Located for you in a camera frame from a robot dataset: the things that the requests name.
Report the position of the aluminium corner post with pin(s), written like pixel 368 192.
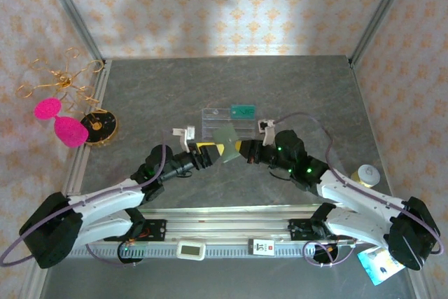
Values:
pixel 382 8
pixel 70 8

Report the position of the white digital display device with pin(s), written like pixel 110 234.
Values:
pixel 190 250

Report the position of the clear acrylic card holder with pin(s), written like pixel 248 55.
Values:
pixel 217 120

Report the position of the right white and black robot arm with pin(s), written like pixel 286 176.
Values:
pixel 357 194

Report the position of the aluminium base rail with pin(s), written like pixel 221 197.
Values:
pixel 227 223

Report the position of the teal VIP card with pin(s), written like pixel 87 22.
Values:
pixel 243 111

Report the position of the aluminium table edge rail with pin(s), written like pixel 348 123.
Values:
pixel 81 162

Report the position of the blue snack packet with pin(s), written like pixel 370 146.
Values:
pixel 378 267

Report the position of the yellow can with grey lid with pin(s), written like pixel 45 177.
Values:
pixel 365 174

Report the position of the white label with red mark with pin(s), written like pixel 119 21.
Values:
pixel 260 247

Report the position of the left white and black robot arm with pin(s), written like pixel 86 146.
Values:
pixel 105 194

